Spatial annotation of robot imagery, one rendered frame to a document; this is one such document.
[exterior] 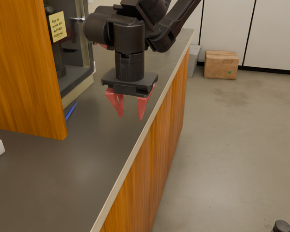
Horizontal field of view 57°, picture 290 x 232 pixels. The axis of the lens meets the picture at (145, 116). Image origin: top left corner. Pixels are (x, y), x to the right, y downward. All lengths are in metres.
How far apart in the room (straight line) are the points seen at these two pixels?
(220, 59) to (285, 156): 1.58
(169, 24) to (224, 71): 2.74
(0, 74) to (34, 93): 0.10
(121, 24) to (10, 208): 0.44
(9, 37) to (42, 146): 0.30
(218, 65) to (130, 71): 3.08
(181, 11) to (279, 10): 2.95
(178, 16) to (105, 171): 0.53
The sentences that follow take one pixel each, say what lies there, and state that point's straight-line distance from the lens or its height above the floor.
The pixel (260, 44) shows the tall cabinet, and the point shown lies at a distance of 3.89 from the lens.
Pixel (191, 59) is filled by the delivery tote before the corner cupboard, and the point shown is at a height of 0.25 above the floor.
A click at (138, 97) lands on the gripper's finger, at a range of 0.52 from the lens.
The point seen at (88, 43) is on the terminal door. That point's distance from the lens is 1.05.
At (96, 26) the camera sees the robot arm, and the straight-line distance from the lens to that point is 0.53.
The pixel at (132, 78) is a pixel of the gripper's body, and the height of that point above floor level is 1.20.
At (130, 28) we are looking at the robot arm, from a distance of 0.48.
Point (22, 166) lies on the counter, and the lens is 0.75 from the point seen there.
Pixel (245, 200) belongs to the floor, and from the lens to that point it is 1.97.
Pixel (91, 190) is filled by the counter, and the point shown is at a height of 0.94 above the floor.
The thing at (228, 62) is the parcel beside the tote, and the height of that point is 0.23.
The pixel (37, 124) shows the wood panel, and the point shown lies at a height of 0.98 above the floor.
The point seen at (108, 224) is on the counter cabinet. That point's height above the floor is 0.78.
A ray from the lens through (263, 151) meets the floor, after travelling 2.43.
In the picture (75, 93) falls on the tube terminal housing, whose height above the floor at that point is 0.96.
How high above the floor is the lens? 1.40
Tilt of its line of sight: 31 degrees down
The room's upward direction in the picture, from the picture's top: straight up
